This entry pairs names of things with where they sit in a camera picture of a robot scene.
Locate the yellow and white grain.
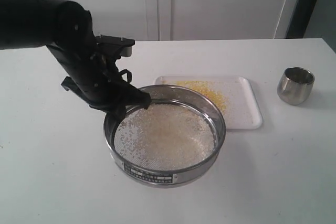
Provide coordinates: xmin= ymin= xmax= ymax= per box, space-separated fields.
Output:
xmin=114 ymin=104 xmax=215 ymax=171

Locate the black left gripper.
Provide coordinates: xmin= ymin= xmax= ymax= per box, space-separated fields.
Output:
xmin=47 ymin=40 xmax=151 ymax=123

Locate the dark vertical post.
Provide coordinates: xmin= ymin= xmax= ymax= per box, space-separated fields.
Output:
xmin=286 ymin=0 xmax=317 ymax=39

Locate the yellow breadcrumbs pile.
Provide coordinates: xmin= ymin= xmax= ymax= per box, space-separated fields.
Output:
xmin=174 ymin=81 xmax=228 ymax=115

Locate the round steel mesh sieve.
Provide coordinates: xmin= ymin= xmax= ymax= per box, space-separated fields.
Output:
xmin=103 ymin=84 xmax=226 ymax=187

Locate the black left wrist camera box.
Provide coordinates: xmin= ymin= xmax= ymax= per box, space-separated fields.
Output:
xmin=95 ymin=35 xmax=135 ymax=59

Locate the stainless steel cup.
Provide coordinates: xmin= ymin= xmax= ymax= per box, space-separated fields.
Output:
xmin=277 ymin=67 xmax=315 ymax=105

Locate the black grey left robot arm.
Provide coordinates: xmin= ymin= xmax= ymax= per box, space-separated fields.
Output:
xmin=1 ymin=0 xmax=151 ymax=120

